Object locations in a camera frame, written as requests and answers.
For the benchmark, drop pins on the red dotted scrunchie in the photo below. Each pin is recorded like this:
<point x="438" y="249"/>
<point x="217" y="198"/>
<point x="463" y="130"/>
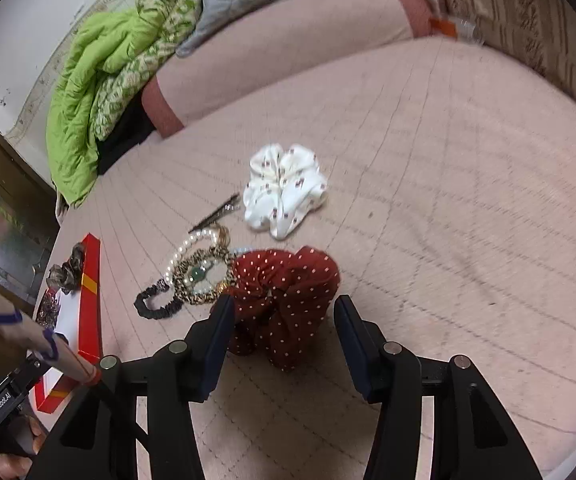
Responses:
<point x="283" y="285"/>

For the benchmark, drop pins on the black rhinestone hair claw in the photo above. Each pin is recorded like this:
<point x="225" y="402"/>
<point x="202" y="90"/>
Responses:
<point x="48" y="310"/>

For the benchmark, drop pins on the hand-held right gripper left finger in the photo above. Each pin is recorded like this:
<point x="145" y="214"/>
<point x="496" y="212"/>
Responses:
<point x="217" y="347"/>

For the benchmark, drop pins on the wooden door with glass panel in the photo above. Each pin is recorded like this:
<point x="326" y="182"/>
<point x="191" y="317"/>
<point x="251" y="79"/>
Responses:
<point x="3" y="210"/>

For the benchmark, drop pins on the green quilt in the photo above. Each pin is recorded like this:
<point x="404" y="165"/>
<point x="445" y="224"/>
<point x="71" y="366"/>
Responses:
<point x="103" y="70"/>

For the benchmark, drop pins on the orange tag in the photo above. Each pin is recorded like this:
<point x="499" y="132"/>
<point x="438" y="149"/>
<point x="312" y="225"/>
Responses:
<point x="440" y="26"/>

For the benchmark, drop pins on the pink bolster pillow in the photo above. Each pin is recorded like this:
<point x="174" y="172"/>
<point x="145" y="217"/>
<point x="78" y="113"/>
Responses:
<point x="293" y="55"/>

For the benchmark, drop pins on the grey brown scrunchie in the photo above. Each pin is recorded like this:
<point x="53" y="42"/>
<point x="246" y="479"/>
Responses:
<point x="68" y="270"/>

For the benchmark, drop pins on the white cherry print scrunchie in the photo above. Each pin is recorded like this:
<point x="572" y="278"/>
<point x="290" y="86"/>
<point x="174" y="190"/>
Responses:
<point x="283" y="185"/>

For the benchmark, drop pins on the dark metal hair pin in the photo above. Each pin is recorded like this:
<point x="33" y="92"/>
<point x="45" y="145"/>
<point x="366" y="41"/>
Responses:
<point x="215" y="214"/>

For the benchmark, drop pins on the person's left hand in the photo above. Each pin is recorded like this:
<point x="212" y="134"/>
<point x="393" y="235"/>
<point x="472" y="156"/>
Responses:
<point x="13" y="466"/>

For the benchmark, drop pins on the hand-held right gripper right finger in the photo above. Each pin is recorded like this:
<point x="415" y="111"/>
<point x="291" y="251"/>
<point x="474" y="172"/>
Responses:
<point x="353" y="347"/>

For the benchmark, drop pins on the red cardboard box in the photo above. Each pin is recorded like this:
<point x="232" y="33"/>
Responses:
<point x="90" y="310"/>

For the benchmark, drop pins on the beige patterned fabric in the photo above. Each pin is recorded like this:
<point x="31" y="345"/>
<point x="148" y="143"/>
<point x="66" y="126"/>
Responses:
<point x="532" y="20"/>

